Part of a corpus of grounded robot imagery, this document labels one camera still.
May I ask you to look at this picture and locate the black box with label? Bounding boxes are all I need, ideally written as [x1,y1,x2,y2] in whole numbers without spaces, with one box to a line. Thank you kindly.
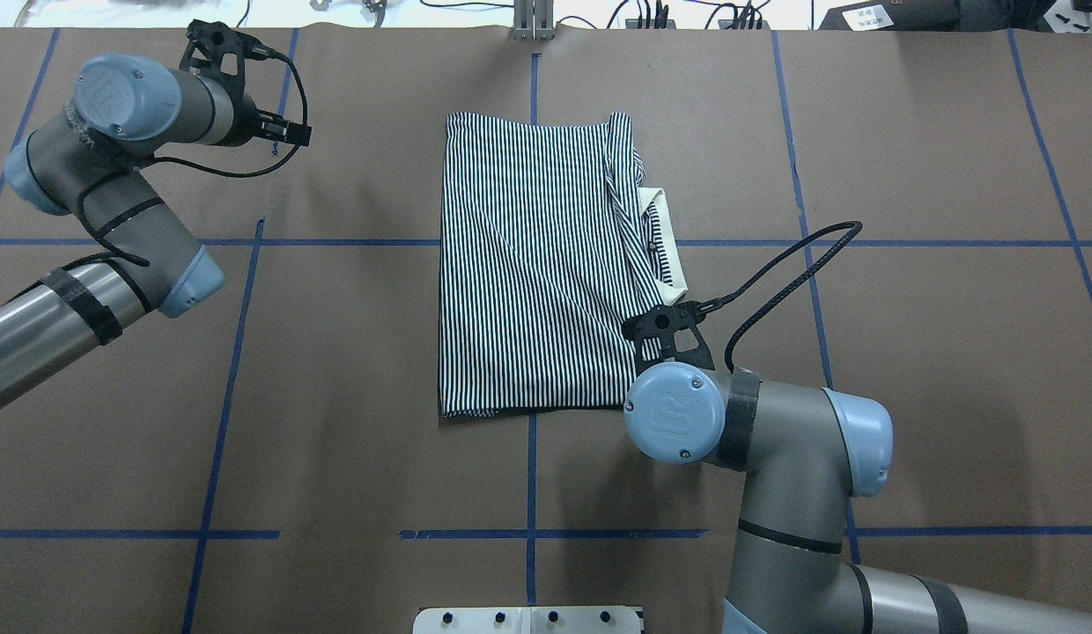
[815,1,962,32]

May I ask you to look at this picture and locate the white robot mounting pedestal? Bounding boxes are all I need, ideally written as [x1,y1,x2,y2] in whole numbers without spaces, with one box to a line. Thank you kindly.
[412,605,646,633]

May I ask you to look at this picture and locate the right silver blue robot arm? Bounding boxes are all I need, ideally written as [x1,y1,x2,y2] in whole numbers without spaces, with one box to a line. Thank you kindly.
[624,361,1092,633]

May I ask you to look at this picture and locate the aluminium frame post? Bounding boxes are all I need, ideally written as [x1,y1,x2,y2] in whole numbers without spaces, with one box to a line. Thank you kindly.
[511,0,557,41]

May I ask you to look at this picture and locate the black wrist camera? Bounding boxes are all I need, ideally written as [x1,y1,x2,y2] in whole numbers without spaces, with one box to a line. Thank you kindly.
[620,301,715,376]
[177,19,277,81]

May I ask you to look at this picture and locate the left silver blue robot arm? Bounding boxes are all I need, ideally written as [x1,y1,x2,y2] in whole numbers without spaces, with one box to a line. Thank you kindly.
[0,53,310,409]

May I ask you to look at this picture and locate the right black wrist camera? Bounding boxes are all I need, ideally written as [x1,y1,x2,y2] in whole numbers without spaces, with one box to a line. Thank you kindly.
[620,301,715,376]

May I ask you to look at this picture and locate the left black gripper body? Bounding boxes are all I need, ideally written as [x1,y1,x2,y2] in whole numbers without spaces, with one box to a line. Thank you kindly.
[244,111,282,142]

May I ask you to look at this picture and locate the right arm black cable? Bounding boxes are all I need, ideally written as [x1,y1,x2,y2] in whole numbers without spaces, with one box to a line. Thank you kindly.
[696,220,864,374]

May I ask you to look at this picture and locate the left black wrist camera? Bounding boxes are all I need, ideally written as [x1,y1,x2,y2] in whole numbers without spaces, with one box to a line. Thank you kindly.
[177,19,277,81]

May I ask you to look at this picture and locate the blue white striped polo shirt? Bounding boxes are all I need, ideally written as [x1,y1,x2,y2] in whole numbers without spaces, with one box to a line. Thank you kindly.
[439,112,686,418]

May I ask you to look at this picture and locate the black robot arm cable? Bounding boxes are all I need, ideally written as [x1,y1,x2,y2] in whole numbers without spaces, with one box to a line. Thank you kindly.
[74,49,311,270]

